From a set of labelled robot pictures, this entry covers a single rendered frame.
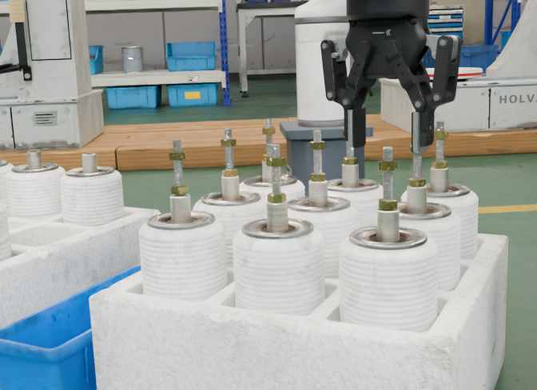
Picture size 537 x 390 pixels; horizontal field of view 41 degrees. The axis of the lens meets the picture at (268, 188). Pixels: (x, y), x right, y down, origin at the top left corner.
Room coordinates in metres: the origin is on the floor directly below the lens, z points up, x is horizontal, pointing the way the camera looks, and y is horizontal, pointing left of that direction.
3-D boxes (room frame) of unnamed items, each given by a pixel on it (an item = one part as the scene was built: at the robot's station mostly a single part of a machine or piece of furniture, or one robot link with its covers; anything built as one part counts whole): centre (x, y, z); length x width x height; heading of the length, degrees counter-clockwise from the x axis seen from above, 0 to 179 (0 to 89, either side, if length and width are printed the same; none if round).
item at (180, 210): (0.78, 0.10, 0.26); 0.02 x 0.02 x 0.03
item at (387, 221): (0.68, -0.11, 0.26); 0.02 x 0.02 x 0.03
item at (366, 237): (0.68, -0.11, 0.25); 0.08 x 0.08 x 0.01
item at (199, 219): (0.78, 0.10, 0.25); 0.08 x 0.08 x 0.01
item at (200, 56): (5.57, 0.54, 0.36); 0.50 x 0.38 x 0.21; 3
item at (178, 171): (0.78, 0.10, 0.30); 0.01 x 0.01 x 0.08
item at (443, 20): (6.39, -1.43, 0.35); 0.59 x 0.47 x 0.69; 3
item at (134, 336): (0.84, -0.06, 0.09); 0.39 x 0.39 x 0.18; 65
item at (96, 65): (5.50, 1.42, 0.36); 0.50 x 0.38 x 0.21; 5
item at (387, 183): (0.68, -0.11, 0.30); 0.01 x 0.01 x 0.08
